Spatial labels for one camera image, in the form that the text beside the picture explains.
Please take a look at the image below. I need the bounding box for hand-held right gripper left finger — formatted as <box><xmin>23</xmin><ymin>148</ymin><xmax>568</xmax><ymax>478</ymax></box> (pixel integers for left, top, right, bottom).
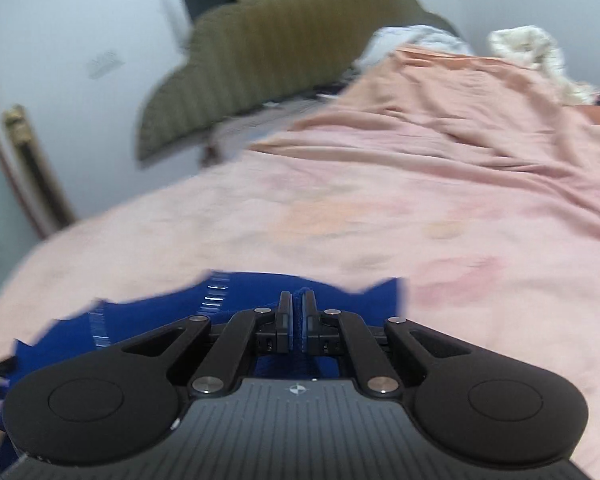
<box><xmin>111</xmin><ymin>291</ymin><xmax>293</xmax><ymax>398</ymax></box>

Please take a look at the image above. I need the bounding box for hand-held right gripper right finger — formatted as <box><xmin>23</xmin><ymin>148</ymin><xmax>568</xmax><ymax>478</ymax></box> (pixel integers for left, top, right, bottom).
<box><xmin>302</xmin><ymin>291</ymin><xmax>481</xmax><ymax>398</ymax></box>

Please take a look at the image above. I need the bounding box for blue knitted sweater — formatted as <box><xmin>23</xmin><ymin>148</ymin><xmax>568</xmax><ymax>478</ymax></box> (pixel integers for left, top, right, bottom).
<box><xmin>0</xmin><ymin>270</ymin><xmax>408</xmax><ymax>478</ymax></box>

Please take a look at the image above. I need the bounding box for grey striped bedding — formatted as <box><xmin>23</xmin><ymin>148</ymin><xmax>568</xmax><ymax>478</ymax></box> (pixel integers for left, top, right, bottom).
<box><xmin>200</xmin><ymin>87</ymin><xmax>346</xmax><ymax>166</ymax></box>

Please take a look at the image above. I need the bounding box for peach bed sheet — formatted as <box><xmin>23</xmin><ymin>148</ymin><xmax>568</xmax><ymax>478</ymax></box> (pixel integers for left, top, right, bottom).
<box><xmin>250</xmin><ymin>42</ymin><xmax>600</xmax><ymax>251</ymax></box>

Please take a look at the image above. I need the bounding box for olive padded headboard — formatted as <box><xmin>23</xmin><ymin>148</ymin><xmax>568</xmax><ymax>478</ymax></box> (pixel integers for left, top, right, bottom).
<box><xmin>136</xmin><ymin>0</ymin><xmax>461</xmax><ymax>162</ymax></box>

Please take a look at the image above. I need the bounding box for white pillow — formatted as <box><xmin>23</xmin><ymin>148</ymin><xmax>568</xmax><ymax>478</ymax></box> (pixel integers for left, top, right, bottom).
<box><xmin>355</xmin><ymin>25</ymin><xmax>473</xmax><ymax>81</ymax></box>

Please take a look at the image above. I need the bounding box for cream floral cloth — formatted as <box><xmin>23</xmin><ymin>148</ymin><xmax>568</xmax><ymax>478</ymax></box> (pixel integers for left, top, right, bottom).
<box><xmin>487</xmin><ymin>25</ymin><xmax>600</xmax><ymax>106</ymax></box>

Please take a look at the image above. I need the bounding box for brass door handle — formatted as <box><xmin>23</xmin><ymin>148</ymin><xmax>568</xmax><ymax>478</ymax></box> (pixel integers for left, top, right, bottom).
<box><xmin>1</xmin><ymin>105</ymin><xmax>77</xmax><ymax>238</ymax></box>

